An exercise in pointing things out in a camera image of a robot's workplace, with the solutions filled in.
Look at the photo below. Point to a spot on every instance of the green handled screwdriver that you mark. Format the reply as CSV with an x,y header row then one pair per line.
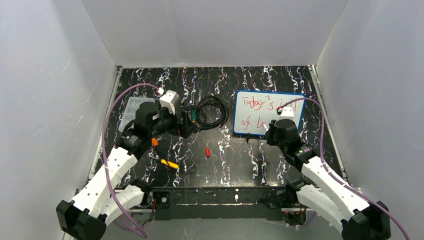
x,y
193,115

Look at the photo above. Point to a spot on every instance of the yellow handled screwdriver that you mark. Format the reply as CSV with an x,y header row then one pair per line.
x,y
169,164

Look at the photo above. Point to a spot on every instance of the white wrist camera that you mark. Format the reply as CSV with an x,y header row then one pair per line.
x,y
285,113
169,100

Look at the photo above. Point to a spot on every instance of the blue framed whiteboard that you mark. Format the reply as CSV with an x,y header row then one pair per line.
x,y
253,110

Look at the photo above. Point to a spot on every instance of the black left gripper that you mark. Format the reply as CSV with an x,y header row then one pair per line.
x,y
185,120

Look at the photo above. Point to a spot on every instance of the clear plastic screw box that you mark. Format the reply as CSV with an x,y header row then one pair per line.
x,y
131,107

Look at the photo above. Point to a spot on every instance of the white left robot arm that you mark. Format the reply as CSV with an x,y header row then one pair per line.
x,y
87,215

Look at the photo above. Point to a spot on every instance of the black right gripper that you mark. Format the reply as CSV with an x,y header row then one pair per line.
x,y
271,134

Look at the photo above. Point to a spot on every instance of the red marker cap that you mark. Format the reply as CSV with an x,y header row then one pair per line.
x,y
207,152

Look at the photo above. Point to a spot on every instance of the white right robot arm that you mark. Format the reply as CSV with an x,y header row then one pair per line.
x,y
328,194

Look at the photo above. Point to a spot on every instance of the aluminium front rail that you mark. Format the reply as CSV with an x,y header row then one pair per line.
x,y
212,202

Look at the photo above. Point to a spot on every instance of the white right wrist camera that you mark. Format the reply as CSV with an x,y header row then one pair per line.
x,y
285,113

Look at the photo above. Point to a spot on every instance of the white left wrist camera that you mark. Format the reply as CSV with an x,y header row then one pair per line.
x,y
169,100

